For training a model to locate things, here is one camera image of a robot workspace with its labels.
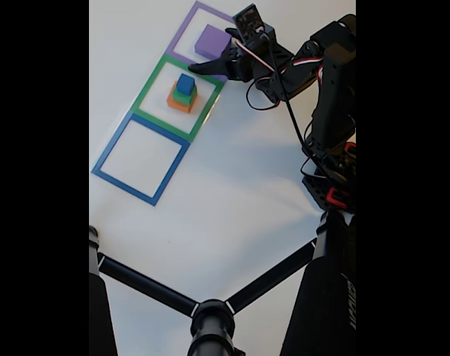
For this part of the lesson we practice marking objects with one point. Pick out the small blue cube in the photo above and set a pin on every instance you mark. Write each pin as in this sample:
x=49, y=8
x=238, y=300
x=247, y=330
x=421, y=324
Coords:
x=185, y=83

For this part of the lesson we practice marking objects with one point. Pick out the green cube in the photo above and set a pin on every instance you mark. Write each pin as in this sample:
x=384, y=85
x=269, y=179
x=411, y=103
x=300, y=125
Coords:
x=184, y=97

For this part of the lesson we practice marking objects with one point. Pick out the orange block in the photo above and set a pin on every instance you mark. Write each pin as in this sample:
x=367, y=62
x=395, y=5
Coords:
x=180, y=107

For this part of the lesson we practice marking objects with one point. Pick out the purple block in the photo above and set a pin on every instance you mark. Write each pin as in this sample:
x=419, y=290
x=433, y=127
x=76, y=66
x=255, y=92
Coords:
x=210, y=41

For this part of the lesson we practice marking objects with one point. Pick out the red black table clamp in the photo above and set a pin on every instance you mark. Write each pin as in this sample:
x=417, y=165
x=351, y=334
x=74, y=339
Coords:
x=337, y=198

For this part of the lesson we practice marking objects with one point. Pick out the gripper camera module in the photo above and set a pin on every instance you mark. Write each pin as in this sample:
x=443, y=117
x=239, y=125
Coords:
x=250, y=22

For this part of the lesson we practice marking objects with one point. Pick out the purple square frame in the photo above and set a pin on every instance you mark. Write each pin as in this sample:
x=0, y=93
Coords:
x=180, y=37

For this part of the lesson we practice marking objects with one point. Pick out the green square frame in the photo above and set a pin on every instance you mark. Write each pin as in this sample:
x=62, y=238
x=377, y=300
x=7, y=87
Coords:
x=147, y=85

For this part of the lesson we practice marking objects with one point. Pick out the blue square frame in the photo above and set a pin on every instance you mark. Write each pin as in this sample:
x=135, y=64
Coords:
x=109, y=148

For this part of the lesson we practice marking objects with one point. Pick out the black camera tripod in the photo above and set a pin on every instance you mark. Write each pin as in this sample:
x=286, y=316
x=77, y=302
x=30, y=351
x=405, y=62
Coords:
x=321, y=296

